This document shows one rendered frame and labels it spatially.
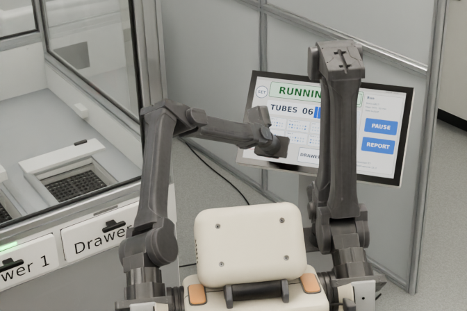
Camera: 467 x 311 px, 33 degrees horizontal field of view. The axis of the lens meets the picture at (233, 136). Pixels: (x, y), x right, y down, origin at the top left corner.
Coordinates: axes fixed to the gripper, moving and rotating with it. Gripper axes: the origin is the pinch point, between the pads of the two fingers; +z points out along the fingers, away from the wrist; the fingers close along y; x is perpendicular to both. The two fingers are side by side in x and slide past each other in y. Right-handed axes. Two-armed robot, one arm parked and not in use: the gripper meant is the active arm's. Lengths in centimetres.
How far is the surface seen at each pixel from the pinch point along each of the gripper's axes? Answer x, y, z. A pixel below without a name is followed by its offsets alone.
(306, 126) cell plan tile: -9.1, -7.5, 1.0
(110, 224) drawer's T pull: 32, 40, -24
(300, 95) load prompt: -18.9, -3.8, 1.0
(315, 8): -75, 14, 75
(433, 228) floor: 2, -43, 156
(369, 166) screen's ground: 0.6, -28.7, 1.2
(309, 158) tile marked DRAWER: 0.8, -10.1, 1.0
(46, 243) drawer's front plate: 41, 53, -35
